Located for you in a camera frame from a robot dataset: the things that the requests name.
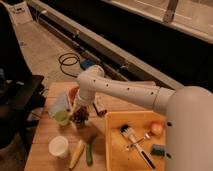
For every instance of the yellow plastic bin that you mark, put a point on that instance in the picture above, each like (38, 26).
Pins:
(118, 158)

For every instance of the blue power box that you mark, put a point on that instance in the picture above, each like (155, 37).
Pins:
(86, 63)

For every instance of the white cup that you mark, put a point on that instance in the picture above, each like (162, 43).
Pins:
(59, 147)

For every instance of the blue green sponge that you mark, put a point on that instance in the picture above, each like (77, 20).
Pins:
(157, 150)

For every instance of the clear plastic bag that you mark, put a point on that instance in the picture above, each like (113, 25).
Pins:
(61, 103)

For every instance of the black dish brush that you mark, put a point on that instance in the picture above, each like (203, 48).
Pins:
(128, 132)

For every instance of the white box on floor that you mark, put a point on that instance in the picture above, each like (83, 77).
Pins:
(20, 13)

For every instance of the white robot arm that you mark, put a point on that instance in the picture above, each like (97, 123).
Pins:
(188, 112)

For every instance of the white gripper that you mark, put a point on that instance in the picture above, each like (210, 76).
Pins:
(79, 102)

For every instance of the green cucumber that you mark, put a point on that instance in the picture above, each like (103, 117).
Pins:
(89, 157)

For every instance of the small brown box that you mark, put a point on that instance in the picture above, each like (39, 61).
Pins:
(99, 107)

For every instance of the red bowl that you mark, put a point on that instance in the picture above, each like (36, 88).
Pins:
(72, 93)

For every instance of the green cup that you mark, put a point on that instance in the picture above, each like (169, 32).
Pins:
(62, 117)

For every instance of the metal utensil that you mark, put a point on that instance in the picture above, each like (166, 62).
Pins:
(145, 137)

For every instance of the dark grape bunch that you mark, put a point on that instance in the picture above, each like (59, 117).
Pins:
(80, 117)

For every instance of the peach fruit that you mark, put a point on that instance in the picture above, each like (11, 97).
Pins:
(157, 128)

